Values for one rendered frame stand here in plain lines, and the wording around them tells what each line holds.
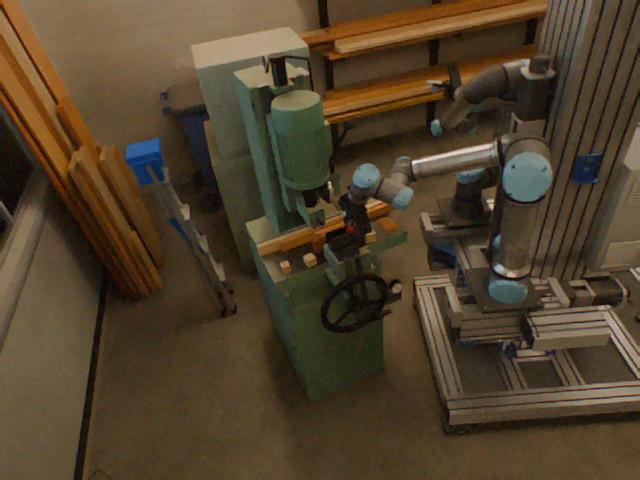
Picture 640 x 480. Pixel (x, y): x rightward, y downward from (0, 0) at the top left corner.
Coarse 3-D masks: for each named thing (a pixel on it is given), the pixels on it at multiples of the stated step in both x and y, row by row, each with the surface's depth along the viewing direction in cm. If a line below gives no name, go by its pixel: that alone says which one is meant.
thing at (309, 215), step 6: (300, 198) 181; (300, 204) 178; (318, 204) 176; (300, 210) 181; (306, 210) 174; (312, 210) 174; (318, 210) 174; (324, 210) 174; (306, 216) 176; (312, 216) 174; (318, 216) 175; (324, 216) 176; (312, 222) 175; (318, 222) 177
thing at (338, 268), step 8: (328, 248) 172; (360, 248) 170; (328, 256) 172; (368, 256) 169; (336, 264) 166; (344, 264) 165; (352, 264) 167; (368, 264) 171; (336, 272) 169; (344, 272) 168
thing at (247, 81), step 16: (288, 64) 174; (240, 80) 167; (256, 80) 164; (272, 80) 162; (240, 96) 176; (256, 96) 161; (256, 112) 165; (256, 128) 169; (256, 144) 180; (256, 160) 191; (256, 176) 202; (272, 176) 183; (272, 192) 187; (272, 208) 195; (272, 224) 210; (288, 224) 200
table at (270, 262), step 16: (400, 224) 188; (384, 240) 182; (400, 240) 186; (272, 256) 181; (288, 256) 180; (320, 256) 178; (272, 272) 174; (304, 272) 173; (320, 272) 176; (368, 272) 174; (288, 288) 174
